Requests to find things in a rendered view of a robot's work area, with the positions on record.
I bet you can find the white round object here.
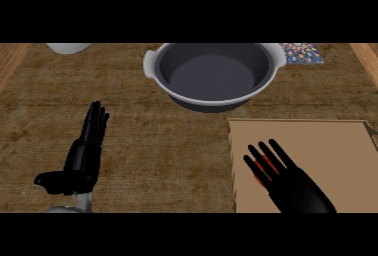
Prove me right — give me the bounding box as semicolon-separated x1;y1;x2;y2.
44;43;93;56

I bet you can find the grey pot with white rim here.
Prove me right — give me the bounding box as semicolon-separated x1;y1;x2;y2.
142;43;288;114

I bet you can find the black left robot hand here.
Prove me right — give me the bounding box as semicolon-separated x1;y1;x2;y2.
32;100;111;197

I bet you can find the red tomato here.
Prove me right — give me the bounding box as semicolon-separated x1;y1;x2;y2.
251;153;280;185

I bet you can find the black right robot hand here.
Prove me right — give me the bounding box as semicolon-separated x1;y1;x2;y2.
242;138;338;214

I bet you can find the brown tray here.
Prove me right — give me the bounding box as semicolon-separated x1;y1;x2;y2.
226;117;378;214

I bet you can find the colourful patterned box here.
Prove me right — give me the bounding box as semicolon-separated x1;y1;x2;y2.
279;43;325;65

